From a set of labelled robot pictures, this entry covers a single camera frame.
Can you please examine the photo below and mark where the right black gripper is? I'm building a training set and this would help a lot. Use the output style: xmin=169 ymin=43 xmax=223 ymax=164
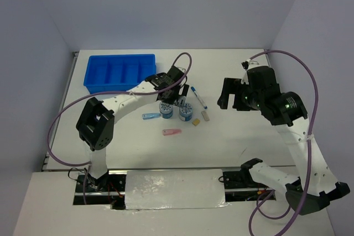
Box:
xmin=217 ymin=77 xmax=262 ymax=111

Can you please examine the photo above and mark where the blue slime jar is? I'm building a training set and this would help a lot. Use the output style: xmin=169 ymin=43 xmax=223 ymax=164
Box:
xmin=179 ymin=102 xmax=193 ymax=122
xmin=159 ymin=102 xmax=173 ymax=119

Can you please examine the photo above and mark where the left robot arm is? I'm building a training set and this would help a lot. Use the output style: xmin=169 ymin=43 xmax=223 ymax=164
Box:
xmin=76 ymin=66 xmax=189 ymax=191

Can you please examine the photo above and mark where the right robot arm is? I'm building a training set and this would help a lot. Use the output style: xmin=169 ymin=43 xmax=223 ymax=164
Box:
xmin=217 ymin=62 xmax=350 ymax=216

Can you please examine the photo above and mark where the blue white marker pen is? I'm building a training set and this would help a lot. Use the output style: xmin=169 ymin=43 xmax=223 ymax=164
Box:
xmin=191 ymin=86 xmax=207 ymax=109

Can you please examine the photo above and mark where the yellow eraser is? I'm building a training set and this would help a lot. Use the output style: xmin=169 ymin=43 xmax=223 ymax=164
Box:
xmin=192 ymin=119 xmax=200 ymax=126

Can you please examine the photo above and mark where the blue correction tape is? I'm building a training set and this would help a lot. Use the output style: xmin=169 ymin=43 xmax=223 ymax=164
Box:
xmin=142 ymin=113 xmax=160 ymax=120

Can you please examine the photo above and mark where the grey eraser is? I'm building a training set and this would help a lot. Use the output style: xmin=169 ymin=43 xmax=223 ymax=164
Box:
xmin=201 ymin=111 xmax=210 ymax=122

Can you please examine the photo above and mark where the pink correction tape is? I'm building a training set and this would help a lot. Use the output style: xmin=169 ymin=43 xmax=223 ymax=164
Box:
xmin=162 ymin=129 xmax=182 ymax=136

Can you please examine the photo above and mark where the blue compartment bin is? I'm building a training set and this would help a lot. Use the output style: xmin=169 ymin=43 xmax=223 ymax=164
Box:
xmin=84 ymin=54 xmax=157 ymax=94

